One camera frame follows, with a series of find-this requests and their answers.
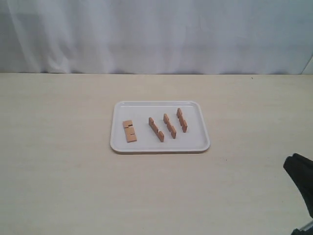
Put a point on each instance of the wooden notched stick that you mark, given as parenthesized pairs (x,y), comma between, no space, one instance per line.
(169,126)
(155,129)
(129,131)
(182,121)

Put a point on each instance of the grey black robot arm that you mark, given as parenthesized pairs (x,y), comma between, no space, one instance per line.
(300,170)

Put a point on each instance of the white rectangular tray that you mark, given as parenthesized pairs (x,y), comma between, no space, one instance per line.
(195,140)

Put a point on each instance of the white curtain backdrop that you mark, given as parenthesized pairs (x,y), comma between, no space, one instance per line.
(157,36)

